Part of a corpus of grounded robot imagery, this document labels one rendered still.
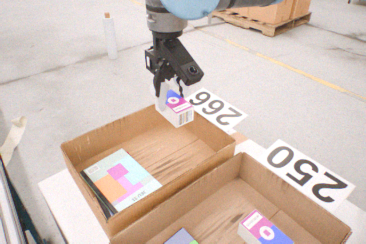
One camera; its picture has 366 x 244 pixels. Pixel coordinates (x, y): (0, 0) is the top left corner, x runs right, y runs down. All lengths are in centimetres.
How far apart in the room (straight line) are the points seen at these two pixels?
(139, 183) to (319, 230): 43
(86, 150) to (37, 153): 132
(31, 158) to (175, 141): 140
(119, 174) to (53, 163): 129
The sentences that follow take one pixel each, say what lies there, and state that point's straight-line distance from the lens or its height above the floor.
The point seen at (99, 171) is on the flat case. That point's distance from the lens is 78.
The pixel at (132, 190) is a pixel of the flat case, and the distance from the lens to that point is 72.
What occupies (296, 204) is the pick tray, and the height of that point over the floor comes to 81.
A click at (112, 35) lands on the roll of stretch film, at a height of 27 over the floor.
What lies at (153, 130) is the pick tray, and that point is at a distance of 92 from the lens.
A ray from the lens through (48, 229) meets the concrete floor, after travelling 171.
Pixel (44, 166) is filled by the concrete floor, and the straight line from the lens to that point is 202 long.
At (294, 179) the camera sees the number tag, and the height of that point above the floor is 85.
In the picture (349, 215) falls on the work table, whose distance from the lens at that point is 82.
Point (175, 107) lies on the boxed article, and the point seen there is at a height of 95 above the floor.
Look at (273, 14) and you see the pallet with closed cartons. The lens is 390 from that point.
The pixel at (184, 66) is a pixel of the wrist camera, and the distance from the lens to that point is 60.
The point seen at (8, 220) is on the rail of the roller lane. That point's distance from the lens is 82.
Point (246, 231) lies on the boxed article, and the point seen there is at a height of 79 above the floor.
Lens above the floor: 135
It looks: 35 degrees down
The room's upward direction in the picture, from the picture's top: straight up
